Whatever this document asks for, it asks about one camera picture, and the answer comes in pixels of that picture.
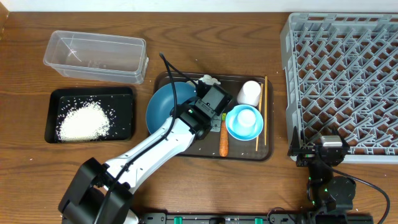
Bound left wooden chopstick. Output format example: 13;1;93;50
255;82;264;152

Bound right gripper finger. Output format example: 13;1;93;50
287;126;301;156
331;127;350;148

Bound black rectangular bin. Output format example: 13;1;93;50
44;87;134;143

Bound light blue bowl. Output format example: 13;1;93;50
225;105;264;141

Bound yellow green snack wrapper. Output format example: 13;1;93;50
210;113;226;133

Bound dark brown serving tray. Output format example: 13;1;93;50
154;72;274;162

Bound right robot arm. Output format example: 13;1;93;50
287;128;356;223

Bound crumpled white tissue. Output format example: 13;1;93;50
200;75;221;85

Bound white cup lying sideways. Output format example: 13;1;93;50
237;80;261;107

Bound grey dishwasher rack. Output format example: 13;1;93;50
280;12;397;164

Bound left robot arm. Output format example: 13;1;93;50
58;84;233;224

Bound orange carrot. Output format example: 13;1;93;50
219;120;229;157

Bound wooden chopstick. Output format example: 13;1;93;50
264;76;268;146
255;82;264;152

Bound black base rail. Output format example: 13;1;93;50
136;212;374;224

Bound clear plastic bin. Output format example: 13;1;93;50
43;30;149;84

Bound dark blue plate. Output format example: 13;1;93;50
146;82;197;134

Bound right wooden chopstick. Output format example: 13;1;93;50
264;76;268;146

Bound small white cup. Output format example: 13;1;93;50
237;109;256;128

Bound pile of white rice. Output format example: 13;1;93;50
55;96;133;142

